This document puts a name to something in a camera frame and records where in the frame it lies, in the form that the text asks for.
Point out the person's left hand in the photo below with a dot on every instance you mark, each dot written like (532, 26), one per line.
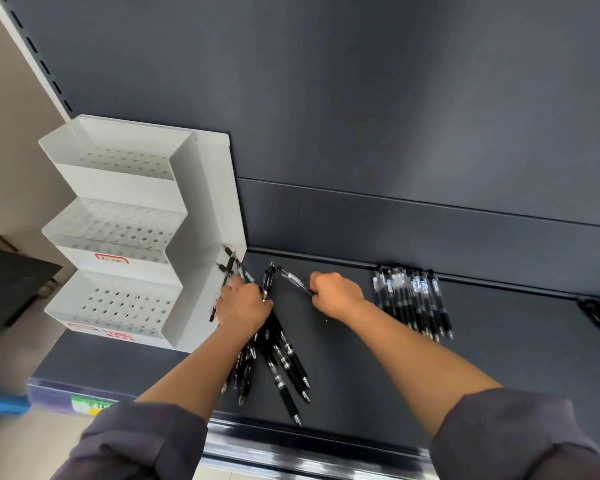
(245, 309)

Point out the person's right hand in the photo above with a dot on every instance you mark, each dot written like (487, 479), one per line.
(337, 294)

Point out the black rubber-grip pen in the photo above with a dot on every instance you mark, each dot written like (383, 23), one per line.
(269, 277)

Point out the clear-barrel black-grip pen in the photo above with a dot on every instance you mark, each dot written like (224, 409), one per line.
(292, 278)

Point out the row of clear-barrel pens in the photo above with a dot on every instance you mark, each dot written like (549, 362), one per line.
(410, 304)

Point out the pile of black pens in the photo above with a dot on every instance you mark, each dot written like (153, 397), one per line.
(285, 389)

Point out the white tiered pen holder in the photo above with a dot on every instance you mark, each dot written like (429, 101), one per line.
(205, 194)

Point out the person's right forearm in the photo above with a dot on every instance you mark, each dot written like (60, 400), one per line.
(420, 364)

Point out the person's left forearm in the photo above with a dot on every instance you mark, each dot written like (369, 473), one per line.
(200, 374)

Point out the grey left sleeve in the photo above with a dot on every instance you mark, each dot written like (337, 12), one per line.
(135, 442)

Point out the grey sleeve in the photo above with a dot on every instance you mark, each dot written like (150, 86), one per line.
(135, 442)
(520, 434)

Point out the yellow green price tag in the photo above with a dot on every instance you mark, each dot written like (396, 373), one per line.
(92, 405)

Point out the dark grey shelf unit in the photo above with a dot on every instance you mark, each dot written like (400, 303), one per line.
(430, 94)

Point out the grey right sleeve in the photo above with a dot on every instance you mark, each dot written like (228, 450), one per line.
(520, 434)

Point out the blue plastic object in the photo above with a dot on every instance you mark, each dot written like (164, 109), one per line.
(0, 404)

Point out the white slotted shelf upright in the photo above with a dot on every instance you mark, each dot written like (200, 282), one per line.
(31, 54)

